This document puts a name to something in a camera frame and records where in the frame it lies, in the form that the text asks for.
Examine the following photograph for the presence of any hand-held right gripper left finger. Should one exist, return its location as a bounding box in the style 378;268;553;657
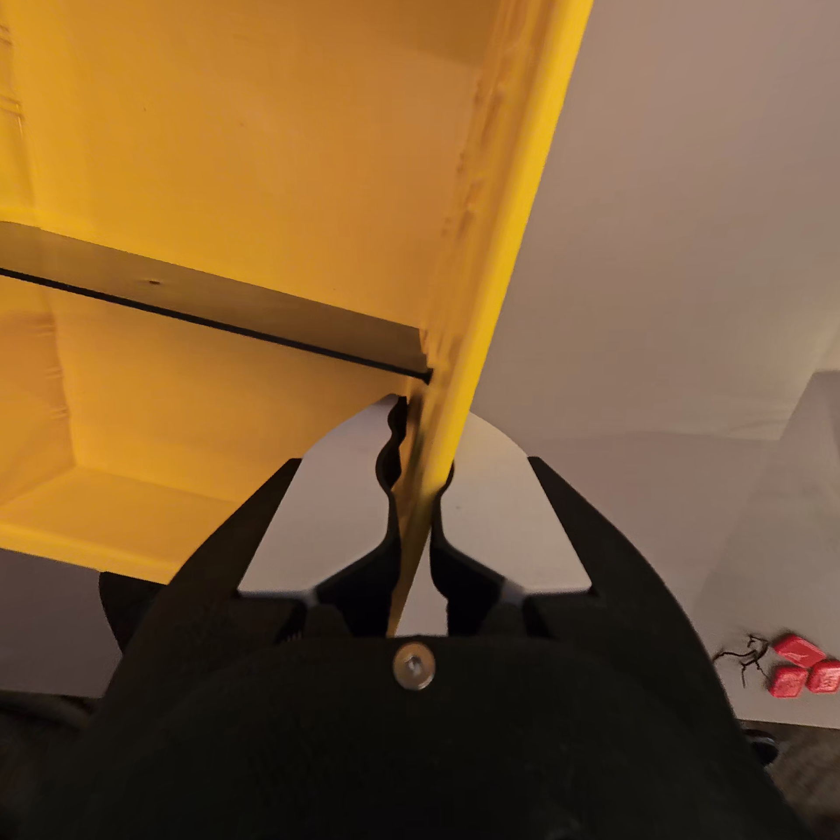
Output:
236;394;409;597

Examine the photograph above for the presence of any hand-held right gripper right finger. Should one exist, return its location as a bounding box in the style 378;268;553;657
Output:
430;415;595;597

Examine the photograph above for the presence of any yellow plastic bin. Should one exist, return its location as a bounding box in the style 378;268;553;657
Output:
0;0;595;637

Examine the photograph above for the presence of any black bin divider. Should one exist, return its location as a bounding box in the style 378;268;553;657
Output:
0;222;434;385

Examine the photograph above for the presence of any white panel with red logo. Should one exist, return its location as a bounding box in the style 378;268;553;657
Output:
696;371;840;731

